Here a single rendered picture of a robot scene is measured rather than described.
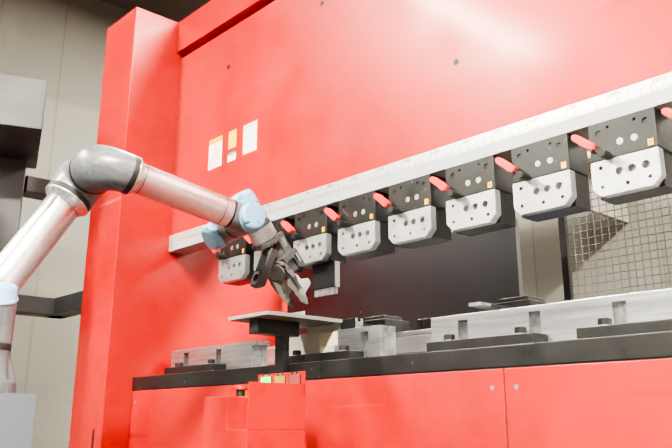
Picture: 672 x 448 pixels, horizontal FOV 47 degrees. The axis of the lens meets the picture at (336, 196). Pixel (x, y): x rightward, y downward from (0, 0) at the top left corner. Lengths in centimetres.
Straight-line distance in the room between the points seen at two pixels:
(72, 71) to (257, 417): 378
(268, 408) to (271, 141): 103
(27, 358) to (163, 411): 223
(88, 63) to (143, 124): 234
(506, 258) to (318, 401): 80
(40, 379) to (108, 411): 203
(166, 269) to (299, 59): 96
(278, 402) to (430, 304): 95
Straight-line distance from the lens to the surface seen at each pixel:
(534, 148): 184
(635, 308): 167
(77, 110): 523
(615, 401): 155
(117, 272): 289
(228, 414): 191
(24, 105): 308
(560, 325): 175
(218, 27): 305
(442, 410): 178
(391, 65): 224
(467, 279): 259
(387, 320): 237
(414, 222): 204
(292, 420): 189
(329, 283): 228
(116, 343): 287
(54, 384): 489
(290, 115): 254
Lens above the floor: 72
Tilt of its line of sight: 16 degrees up
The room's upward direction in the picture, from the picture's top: straight up
